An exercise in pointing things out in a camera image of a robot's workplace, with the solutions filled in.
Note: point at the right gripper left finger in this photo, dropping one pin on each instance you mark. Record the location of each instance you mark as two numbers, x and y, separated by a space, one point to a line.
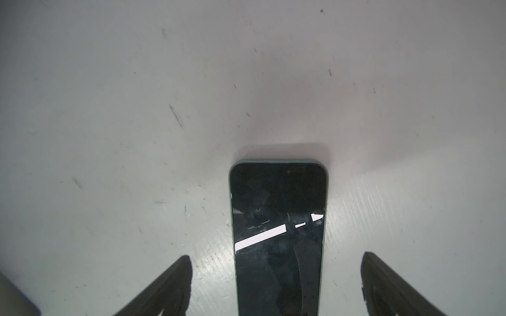
169 294

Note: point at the black folding stand front right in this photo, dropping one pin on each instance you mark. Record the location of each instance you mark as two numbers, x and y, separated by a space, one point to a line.
14 302

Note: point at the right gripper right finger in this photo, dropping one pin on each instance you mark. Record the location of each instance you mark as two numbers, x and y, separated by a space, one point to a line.
387 293

